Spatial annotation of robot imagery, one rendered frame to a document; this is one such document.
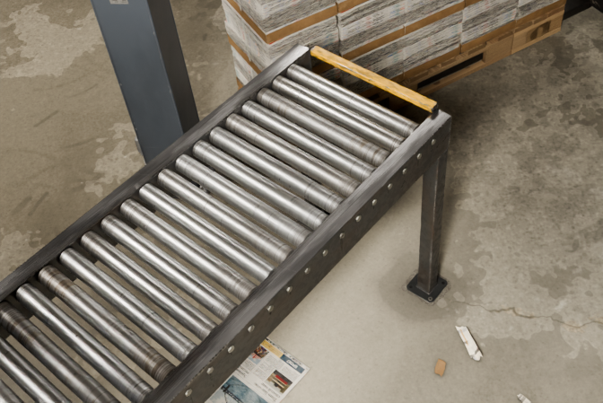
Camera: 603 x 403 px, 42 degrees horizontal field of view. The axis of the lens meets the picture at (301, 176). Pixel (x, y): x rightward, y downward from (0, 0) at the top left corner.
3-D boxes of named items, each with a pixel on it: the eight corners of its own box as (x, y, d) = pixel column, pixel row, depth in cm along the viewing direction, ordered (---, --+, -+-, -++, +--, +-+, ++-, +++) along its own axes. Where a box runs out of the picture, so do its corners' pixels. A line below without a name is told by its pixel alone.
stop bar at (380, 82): (317, 49, 232) (316, 44, 231) (439, 107, 211) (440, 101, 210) (310, 55, 231) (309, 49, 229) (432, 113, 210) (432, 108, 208)
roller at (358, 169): (236, 114, 220) (247, 114, 225) (368, 188, 198) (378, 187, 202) (241, 98, 219) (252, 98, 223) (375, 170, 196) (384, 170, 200)
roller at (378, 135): (267, 91, 228) (279, 85, 231) (399, 161, 205) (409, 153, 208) (269, 76, 225) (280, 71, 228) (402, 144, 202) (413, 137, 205)
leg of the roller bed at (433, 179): (424, 275, 271) (432, 138, 220) (438, 284, 268) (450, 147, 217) (415, 286, 268) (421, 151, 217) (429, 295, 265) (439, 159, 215)
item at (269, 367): (246, 322, 264) (246, 320, 263) (310, 369, 250) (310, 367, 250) (167, 403, 247) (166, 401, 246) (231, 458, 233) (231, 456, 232)
